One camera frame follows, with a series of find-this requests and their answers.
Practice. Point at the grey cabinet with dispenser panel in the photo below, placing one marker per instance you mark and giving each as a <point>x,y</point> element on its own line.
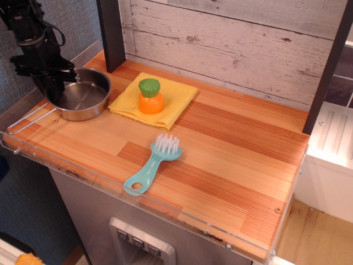
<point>116,228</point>

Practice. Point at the dark right shelf post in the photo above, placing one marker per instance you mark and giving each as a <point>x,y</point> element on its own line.
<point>333,59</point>

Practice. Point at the orange object bottom left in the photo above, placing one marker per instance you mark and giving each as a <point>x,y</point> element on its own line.
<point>28,259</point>

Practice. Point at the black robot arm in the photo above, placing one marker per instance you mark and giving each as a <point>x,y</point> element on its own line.
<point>26,20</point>

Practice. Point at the orange toy carrot green top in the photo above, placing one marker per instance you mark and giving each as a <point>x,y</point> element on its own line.
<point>150,99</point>

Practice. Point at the clear acrylic left guard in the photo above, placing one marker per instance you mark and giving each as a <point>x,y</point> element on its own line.
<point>21,107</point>

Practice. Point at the dark shelf post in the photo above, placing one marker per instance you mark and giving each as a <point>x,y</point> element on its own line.
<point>333,59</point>
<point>111,33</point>

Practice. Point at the yellow folded cloth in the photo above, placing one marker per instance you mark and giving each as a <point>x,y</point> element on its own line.
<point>176,97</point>

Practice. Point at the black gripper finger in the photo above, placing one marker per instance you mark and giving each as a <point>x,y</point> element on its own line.
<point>41,84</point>
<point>54,88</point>

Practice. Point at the teal brush with white bristles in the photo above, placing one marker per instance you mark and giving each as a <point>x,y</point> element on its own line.
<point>165,148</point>

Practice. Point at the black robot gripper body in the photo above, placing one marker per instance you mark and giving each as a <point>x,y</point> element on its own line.
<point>42,58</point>

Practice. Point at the dark left shelf post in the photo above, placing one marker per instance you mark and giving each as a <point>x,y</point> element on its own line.
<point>111,33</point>

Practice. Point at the silver pot with wire handle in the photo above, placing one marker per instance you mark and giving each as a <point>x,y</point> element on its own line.
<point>81,100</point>

